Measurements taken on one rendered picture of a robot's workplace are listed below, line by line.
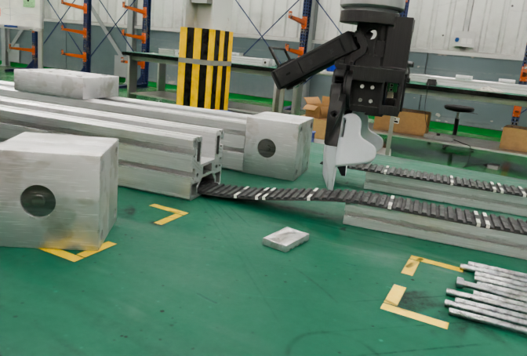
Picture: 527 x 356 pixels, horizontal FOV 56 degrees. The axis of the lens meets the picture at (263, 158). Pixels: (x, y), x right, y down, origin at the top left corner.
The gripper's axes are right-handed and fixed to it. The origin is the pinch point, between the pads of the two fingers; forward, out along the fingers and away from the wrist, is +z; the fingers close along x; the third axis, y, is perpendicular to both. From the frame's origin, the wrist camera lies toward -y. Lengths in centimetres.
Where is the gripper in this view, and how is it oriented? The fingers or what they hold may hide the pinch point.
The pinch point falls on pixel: (332, 173)
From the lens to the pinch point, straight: 63.8
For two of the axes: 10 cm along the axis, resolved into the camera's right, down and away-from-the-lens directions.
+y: 9.4, 1.6, -3.0
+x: 3.3, -1.7, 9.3
